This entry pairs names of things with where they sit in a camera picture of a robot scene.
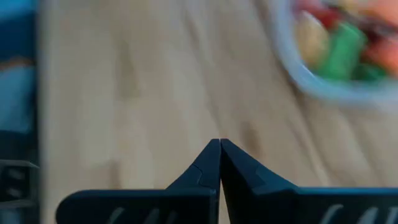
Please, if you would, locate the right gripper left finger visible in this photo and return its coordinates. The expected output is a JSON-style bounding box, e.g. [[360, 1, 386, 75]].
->
[[55, 139, 222, 224]]

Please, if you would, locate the clear plastic tupperware container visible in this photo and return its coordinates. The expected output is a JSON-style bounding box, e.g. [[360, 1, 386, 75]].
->
[[267, 0, 398, 108]]

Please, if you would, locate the beige toy onion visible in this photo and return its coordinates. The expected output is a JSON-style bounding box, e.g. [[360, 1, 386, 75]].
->
[[295, 12, 330, 68]]

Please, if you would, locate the pale yellow toy fruit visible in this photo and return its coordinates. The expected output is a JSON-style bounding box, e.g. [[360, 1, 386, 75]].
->
[[360, 0, 398, 24]]

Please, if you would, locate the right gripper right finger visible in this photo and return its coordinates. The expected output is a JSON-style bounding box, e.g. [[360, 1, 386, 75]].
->
[[221, 138, 398, 224]]

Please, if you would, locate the red toy strawberry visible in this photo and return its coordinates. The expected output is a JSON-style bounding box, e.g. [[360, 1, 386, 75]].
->
[[297, 0, 341, 29]]

